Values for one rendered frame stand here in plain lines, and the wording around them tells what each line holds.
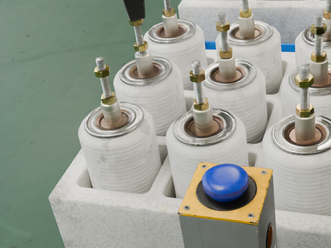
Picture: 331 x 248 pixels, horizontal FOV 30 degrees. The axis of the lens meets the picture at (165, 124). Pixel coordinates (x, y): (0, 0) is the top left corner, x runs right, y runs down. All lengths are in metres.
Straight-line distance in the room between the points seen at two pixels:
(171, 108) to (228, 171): 0.33
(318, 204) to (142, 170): 0.22
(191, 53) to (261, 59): 0.11
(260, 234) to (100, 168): 0.29
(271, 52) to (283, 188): 0.26
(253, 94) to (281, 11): 0.39
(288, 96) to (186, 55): 0.21
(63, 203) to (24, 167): 0.39
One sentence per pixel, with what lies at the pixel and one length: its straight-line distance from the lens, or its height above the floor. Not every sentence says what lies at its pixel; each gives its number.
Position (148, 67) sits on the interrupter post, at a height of 0.26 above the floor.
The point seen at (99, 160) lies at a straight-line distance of 0.76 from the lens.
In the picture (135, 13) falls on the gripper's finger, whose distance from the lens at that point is 0.81.
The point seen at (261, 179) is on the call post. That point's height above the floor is 0.31.
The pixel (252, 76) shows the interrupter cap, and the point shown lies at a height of 0.25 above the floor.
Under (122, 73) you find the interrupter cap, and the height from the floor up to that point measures 0.25.
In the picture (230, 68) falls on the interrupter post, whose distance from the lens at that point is 0.81.
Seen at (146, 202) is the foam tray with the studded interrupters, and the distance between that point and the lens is 0.75.
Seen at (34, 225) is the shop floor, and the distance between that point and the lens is 1.05.
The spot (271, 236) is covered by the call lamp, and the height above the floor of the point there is 0.27.
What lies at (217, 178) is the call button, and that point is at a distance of 0.54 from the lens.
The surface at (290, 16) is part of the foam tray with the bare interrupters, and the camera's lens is 1.17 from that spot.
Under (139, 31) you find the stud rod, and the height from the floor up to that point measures 0.32.
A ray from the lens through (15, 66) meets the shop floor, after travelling 1.53.
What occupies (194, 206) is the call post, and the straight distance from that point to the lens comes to 0.54.
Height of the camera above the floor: 0.68
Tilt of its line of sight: 35 degrees down
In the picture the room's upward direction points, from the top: 10 degrees counter-clockwise
